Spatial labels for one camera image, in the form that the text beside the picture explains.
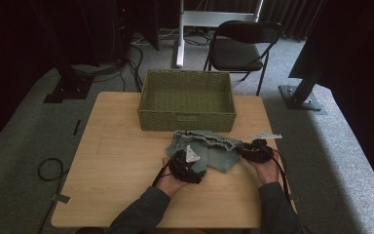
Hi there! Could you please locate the white desk frame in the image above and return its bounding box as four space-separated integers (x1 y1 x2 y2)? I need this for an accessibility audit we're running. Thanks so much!
174 0 265 69

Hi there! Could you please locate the person's right hand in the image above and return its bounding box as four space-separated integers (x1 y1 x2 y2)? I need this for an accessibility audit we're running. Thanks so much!
248 155 281 186

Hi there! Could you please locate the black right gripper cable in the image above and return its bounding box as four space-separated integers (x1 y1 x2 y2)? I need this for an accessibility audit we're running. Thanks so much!
268 146 292 203

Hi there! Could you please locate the person's left hand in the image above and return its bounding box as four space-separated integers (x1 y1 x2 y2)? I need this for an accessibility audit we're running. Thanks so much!
155 157 190 199

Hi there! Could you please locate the grey tape strip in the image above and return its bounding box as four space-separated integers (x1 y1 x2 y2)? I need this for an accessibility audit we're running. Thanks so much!
49 193 72 205

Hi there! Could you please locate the bundle of black floor cables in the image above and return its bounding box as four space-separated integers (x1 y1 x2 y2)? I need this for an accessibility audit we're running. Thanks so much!
71 42 149 94

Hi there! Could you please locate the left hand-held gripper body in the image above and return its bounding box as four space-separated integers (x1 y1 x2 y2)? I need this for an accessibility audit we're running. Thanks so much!
168 144 206 185

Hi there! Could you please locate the black stand with grey base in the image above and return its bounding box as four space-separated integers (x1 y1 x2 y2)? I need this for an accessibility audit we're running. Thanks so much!
278 48 327 115

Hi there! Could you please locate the looped black floor cable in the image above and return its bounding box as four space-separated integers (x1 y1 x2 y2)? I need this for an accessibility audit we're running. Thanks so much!
37 157 70 182

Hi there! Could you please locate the black equipment cabinet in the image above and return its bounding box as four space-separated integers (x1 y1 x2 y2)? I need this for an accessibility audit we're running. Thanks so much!
108 0 161 63

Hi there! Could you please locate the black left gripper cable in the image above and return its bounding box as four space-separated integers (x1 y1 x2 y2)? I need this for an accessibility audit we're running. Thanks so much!
151 155 177 188

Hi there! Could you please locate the green woven basket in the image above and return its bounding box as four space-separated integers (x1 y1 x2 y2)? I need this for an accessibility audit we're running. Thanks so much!
136 68 238 134

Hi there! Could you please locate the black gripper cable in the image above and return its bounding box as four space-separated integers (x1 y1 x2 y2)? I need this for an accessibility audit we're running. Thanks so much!
268 146 292 203
151 155 177 188

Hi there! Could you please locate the black stand with square base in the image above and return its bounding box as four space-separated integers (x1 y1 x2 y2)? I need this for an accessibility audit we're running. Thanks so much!
28 0 95 104

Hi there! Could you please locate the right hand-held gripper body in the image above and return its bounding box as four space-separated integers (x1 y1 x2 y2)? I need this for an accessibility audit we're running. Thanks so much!
246 131 283 165

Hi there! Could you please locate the small black floor marker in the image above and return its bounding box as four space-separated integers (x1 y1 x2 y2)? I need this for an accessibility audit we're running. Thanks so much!
72 119 83 137

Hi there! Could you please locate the dark curtain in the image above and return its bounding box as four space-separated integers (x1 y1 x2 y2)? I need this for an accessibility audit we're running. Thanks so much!
258 0 327 42

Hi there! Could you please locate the light blue denim garment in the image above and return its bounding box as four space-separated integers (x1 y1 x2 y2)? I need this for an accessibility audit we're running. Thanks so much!
166 129 244 175

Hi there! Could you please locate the black folding chair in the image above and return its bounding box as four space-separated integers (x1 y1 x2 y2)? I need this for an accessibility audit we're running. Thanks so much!
200 19 285 97

